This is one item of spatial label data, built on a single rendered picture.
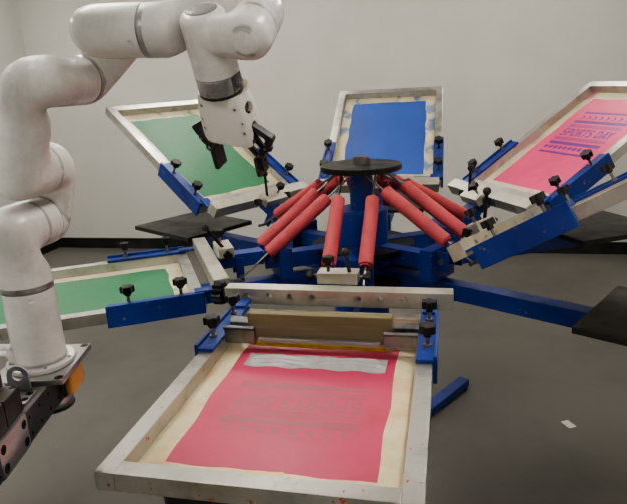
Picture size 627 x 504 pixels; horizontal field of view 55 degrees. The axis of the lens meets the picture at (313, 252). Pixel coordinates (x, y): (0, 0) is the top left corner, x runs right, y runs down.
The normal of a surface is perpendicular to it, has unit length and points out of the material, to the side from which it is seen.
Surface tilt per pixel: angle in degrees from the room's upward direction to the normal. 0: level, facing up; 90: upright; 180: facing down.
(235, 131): 118
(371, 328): 90
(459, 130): 90
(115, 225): 90
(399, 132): 32
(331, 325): 90
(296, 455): 0
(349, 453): 0
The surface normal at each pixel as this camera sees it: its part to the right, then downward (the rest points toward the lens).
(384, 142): -0.15, -0.66
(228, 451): -0.05, -0.96
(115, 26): -0.18, 0.20
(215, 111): -0.47, 0.65
